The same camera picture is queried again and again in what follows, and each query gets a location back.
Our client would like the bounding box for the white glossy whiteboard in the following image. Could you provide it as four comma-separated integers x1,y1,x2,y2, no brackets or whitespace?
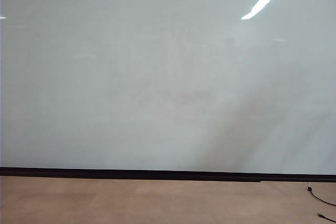
0,0,336,175

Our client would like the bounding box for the black cable with plug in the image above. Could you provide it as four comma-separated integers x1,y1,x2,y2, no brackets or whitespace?
306,182,336,207
317,212,336,223

